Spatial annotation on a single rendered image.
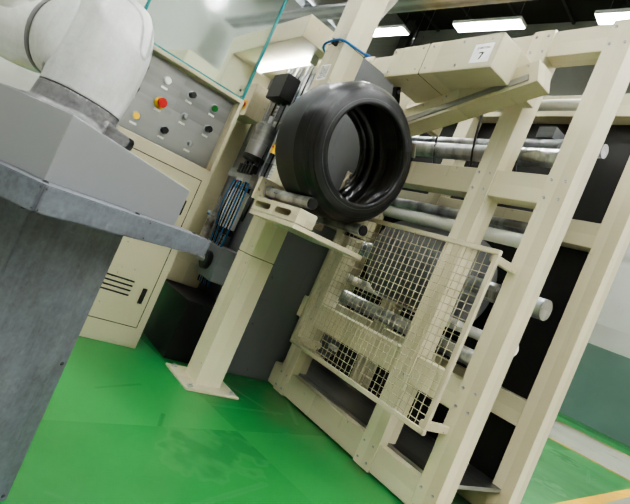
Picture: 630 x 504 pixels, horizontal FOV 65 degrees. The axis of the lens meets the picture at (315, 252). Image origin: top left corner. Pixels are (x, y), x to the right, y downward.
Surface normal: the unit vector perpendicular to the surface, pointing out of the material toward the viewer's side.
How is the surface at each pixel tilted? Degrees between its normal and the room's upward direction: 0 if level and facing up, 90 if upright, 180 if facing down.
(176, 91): 90
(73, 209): 90
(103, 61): 89
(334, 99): 72
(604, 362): 90
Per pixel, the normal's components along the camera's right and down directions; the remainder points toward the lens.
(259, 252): 0.55, 0.22
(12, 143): -0.23, -0.12
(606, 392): -0.64, -0.29
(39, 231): 0.89, 0.38
